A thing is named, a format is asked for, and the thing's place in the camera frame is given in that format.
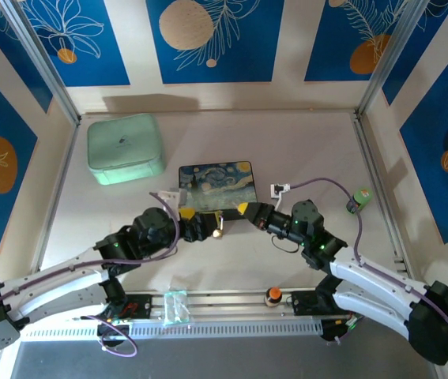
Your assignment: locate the clear plastic packet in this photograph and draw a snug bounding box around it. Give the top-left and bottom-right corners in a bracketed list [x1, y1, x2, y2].
[163, 289, 190, 327]

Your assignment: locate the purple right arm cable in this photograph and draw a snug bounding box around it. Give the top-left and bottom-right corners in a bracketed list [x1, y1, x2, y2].
[286, 177, 448, 358]

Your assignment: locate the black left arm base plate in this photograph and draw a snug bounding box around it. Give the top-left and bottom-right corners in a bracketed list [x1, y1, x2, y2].
[104, 294, 153, 319]

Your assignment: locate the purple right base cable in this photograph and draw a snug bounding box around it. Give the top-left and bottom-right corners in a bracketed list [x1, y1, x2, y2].
[326, 313, 365, 347]

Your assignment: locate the slotted grey cable tray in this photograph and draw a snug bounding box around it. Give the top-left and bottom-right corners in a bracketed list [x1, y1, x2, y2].
[20, 319, 324, 339]

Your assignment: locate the aluminium table edge rail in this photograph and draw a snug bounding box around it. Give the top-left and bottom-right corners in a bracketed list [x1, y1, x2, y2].
[352, 116, 411, 277]
[29, 120, 81, 277]

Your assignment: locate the brass padlock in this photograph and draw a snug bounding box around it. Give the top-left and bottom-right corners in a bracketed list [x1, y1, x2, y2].
[211, 215, 226, 240]

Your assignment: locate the small orange capped bottle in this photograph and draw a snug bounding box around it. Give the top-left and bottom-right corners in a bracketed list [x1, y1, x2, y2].
[264, 287, 283, 308]

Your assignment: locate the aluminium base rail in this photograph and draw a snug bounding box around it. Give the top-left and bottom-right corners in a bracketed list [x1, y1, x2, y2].
[17, 290, 351, 319]

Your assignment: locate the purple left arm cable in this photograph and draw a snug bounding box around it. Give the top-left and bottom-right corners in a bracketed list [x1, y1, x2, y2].
[0, 191, 182, 345]

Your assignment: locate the mint green zip case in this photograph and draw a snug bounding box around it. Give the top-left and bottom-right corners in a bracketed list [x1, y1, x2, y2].
[86, 113, 168, 187]

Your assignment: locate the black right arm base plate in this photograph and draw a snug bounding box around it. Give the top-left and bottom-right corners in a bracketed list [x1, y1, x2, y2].
[290, 290, 351, 317]

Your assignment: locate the blue poster with beige circle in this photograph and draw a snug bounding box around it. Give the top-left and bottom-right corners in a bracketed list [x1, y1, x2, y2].
[145, 0, 286, 85]

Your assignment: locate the aluminium frame post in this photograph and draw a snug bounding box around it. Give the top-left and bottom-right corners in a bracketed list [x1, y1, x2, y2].
[0, 0, 81, 124]
[356, 0, 434, 118]

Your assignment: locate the green plastic bottle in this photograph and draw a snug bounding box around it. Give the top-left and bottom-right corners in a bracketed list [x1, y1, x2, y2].
[344, 186, 375, 216]

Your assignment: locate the starry night painted box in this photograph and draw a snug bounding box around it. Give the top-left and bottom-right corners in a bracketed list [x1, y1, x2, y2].
[178, 160, 259, 221]

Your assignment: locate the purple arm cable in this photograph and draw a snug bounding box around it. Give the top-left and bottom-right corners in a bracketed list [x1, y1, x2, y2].
[0, 191, 182, 345]
[286, 177, 448, 358]

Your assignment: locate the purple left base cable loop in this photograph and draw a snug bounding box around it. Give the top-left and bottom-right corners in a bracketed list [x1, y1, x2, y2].
[81, 314, 138, 358]

